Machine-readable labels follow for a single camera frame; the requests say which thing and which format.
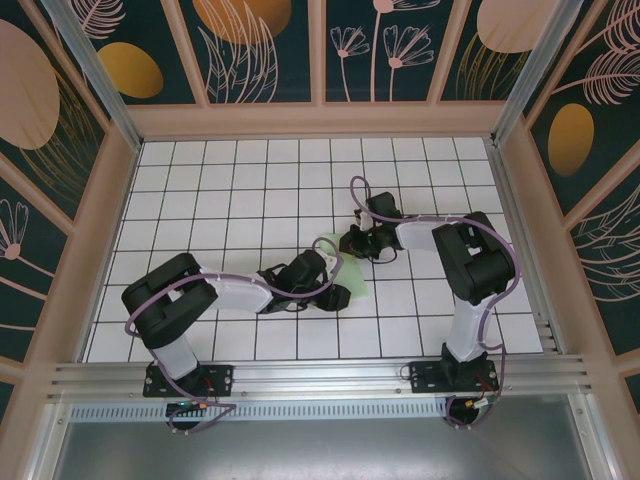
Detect light green paper sheet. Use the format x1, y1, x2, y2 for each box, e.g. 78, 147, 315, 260
319, 232, 369, 304

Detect grey metal sheet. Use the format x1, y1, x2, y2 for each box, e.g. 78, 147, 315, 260
49, 418, 599, 480

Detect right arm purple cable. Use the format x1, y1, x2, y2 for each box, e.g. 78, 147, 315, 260
349, 174, 522, 431

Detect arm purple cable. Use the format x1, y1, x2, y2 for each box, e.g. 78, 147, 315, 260
349, 174, 522, 431
124, 237, 347, 435

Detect long aluminium mounting rail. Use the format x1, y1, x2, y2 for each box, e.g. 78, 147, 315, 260
47, 353, 595, 402

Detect slotted grey cable duct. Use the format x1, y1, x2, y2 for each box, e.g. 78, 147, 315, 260
69, 399, 501, 422

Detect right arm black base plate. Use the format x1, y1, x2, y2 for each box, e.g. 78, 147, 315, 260
408, 359, 500, 395

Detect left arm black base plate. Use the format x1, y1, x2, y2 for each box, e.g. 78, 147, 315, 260
143, 363, 235, 399

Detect aluminium side rail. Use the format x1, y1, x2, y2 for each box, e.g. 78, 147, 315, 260
487, 139, 564, 354

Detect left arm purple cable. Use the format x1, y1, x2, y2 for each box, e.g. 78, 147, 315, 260
124, 237, 347, 435

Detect aluminium frame post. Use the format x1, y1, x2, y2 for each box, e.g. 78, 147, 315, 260
41, 0, 145, 153
491, 0, 585, 149

